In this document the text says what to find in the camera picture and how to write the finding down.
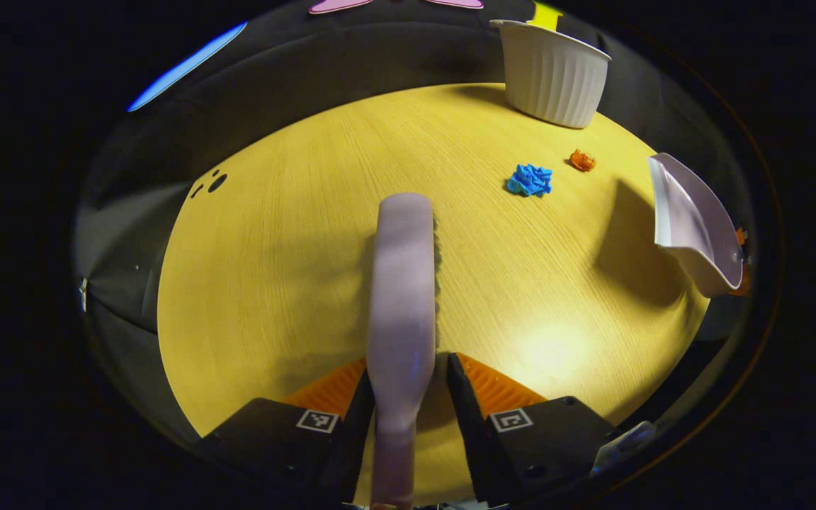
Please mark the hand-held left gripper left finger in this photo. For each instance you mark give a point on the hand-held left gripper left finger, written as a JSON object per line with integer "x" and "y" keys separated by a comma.
{"x": 358, "y": 439}

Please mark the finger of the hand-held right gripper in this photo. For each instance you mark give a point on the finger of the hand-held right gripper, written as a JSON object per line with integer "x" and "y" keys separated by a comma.
{"x": 743, "y": 282}
{"x": 741, "y": 236}

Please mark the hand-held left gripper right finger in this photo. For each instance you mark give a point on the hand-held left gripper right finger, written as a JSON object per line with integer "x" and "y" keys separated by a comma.
{"x": 472, "y": 432}

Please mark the pink dustpan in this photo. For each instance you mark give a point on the pink dustpan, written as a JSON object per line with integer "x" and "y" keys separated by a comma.
{"x": 691, "y": 227}

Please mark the small pink broom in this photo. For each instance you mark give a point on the small pink broom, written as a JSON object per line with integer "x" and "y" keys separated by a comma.
{"x": 404, "y": 297}

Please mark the orange paper trash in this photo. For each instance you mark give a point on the orange paper trash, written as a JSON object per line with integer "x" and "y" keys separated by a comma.
{"x": 582, "y": 160}

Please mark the blue paper trash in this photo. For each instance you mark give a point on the blue paper trash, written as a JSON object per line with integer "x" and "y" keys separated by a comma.
{"x": 530, "y": 180}

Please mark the white ribbed garbage bin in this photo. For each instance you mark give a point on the white ribbed garbage bin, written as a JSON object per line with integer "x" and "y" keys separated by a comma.
{"x": 553, "y": 78}

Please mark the small white tag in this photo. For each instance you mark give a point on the small white tag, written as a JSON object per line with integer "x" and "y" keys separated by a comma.
{"x": 83, "y": 294}

